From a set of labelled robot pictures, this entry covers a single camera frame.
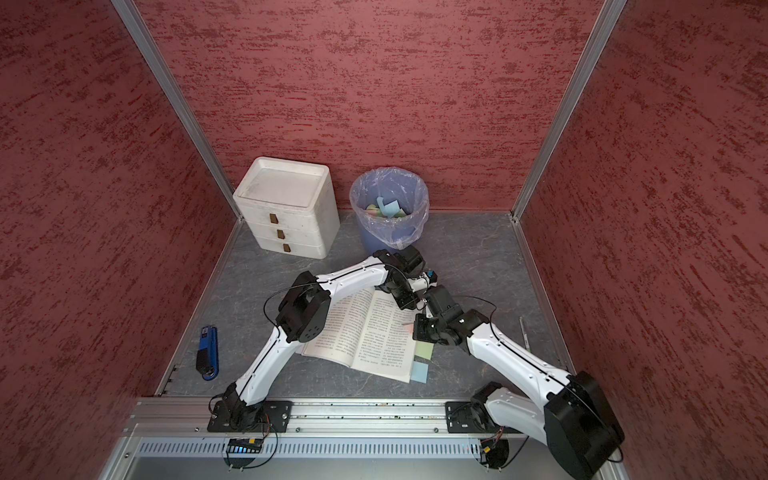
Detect blue sticky note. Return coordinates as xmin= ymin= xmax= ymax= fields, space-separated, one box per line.
xmin=410 ymin=361 xmax=429 ymax=384

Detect aluminium front rail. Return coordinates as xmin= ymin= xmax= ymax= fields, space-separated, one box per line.
xmin=123 ymin=397 xmax=494 ymax=438

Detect discarded notes in bin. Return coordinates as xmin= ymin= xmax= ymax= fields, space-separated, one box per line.
xmin=365 ymin=196 xmax=408 ymax=219

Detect science magazine book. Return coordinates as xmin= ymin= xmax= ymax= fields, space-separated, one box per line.
xmin=301 ymin=288 xmax=416 ymax=383

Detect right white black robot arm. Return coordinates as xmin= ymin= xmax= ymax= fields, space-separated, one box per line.
xmin=413 ymin=286 xmax=625 ymax=479

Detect right aluminium corner post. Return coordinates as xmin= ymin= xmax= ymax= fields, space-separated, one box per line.
xmin=511 ymin=0 xmax=627 ymax=223

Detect clear plastic bin liner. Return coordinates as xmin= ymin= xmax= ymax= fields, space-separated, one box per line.
xmin=349 ymin=166 xmax=431 ymax=251

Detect left aluminium corner post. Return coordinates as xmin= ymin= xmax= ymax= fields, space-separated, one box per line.
xmin=111 ymin=0 xmax=244 ymax=223

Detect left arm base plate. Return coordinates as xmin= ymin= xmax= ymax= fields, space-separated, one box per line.
xmin=207 ymin=400 xmax=294 ymax=434

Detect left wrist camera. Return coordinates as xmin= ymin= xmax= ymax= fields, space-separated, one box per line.
xmin=409 ymin=270 xmax=438 ymax=292

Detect white three-drawer storage box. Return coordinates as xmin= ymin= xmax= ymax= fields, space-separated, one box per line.
xmin=234 ymin=157 xmax=340 ymax=259

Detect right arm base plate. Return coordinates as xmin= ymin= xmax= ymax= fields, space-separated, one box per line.
xmin=445 ymin=401 xmax=499 ymax=434

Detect aluminium corner post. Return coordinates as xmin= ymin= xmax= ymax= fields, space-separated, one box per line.
xmin=111 ymin=0 xmax=244 ymax=223
xmin=511 ymin=0 xmax=627 ymax=223

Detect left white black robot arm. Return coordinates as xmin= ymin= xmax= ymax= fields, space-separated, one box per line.
xmin=219 ymin=247 xmax=437 ymax=427

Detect green sticky note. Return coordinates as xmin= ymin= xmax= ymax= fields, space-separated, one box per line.
xmin=414 ymin=341 xmax=434 ymax=360

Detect blue black utility knife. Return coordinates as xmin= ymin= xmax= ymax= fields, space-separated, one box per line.
xmin=195 ymin=325 xmax=219 ymax=381

